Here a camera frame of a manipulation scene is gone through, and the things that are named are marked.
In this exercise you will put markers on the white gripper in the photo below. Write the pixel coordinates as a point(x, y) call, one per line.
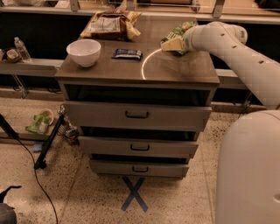
point(189, 38)

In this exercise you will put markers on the green jalapeno chip bag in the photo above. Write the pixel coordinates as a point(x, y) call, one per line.
point(178, 32)

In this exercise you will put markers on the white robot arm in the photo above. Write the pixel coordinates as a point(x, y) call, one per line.
point(248, 174)

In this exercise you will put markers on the brown chip bag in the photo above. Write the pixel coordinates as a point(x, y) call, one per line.
point(112, 25)

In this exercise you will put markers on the white bowl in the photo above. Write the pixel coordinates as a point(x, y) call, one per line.
point(84, 52)

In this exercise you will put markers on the green bag on floor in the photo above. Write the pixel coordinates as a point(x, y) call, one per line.
point(42, 121)

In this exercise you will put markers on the small bowl on shelf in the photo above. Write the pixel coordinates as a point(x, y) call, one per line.
point(11, 56)

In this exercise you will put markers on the dark blue snack bar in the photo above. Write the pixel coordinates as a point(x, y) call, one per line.
point(127, 54)

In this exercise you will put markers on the grey drawer cabinet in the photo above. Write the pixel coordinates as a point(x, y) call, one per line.
point(159, 78)

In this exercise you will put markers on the middle grey drawer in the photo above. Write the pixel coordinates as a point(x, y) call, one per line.
point(138, 147)

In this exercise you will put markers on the grey drawer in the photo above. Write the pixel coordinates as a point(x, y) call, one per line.
point(137, 116)
point(139, 169)
point(138, 147)

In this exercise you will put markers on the top grey drawer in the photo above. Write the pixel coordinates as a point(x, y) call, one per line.
point(137, 116)

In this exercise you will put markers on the bottom grey drawer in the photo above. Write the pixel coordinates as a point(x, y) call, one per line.
point(139, 169)

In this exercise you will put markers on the clear water bottle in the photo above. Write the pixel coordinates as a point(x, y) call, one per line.
point(20, 45)

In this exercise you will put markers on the blue tape cross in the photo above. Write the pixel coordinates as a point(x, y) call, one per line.
point(134, 194)

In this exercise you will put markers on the black tripod leg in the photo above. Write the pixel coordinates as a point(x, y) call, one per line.
point(41, 163)

